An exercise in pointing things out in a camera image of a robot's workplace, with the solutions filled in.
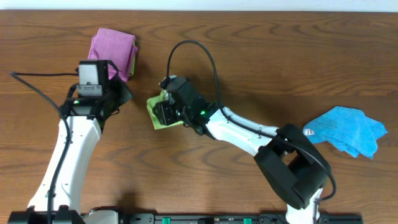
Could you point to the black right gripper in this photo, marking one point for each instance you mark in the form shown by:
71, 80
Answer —
165, 112

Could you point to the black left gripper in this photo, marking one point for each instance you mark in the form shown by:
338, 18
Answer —
123, 92

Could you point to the light green microfiber cloth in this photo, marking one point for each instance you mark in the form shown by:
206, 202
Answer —
151, 102

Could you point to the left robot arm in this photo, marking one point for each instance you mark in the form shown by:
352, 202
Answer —
88, 104

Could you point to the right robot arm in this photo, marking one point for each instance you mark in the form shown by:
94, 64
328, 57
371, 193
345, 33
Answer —
291, 164

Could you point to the folded green cloth under purple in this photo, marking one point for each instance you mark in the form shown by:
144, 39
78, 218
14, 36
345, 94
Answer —
133, 58

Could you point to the crumpled blue cloth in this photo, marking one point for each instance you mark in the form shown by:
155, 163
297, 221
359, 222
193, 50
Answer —
347, 129

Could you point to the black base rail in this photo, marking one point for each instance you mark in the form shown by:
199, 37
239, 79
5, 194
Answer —
242, 219

